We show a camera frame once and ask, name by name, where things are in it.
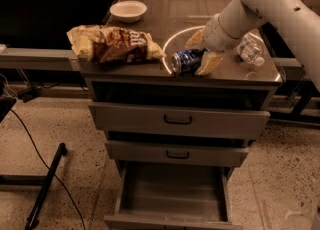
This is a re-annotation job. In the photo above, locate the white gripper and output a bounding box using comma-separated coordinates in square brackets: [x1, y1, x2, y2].
[185, 13, 249, 76]

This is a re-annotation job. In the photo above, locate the blue pepsi can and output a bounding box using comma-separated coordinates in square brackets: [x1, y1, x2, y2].
[171, 49, 206, 74]

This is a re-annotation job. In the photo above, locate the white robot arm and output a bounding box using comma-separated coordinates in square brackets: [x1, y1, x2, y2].
[186, 0, 320, 91]

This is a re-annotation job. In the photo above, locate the grey drawer cabinet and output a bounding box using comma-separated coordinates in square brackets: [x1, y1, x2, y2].
[78, 0, 284, 230]

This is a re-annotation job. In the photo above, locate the grey top drawer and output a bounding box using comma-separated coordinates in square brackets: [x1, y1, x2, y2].
[89, 102, 270, 140]

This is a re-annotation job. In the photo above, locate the grey drawer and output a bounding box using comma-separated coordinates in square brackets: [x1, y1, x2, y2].
[89, 102, 270, 140]
[106, 141, 248, 167]
[104, 162, 243, 230]

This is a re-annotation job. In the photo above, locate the grey middle drawer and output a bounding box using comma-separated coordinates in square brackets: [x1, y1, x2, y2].
[106, 141, 248, 167]

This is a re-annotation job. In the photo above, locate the grey bottom drawer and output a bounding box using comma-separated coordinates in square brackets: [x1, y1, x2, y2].
[104, 162, 243, 230]

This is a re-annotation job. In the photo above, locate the clear plastic water bottle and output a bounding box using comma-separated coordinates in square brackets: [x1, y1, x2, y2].
[235, 33, 265, 67]

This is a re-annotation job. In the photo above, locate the white paper bowl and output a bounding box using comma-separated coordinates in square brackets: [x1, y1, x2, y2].
[110, 1, 147, 23]

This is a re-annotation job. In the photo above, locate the brown yellow chip bag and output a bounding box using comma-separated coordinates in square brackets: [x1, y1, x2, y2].
[67, 25, 166, 64]

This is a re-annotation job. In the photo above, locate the grey left side bench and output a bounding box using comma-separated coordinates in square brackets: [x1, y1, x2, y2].
[0, 48, 80, 71]

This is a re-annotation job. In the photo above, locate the black metal stand leg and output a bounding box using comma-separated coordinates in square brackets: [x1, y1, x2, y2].
[0, 143, 67, 230]

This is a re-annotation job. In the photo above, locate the black floor cable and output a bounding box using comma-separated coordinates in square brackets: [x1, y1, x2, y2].
[9, 108, 87, 230]

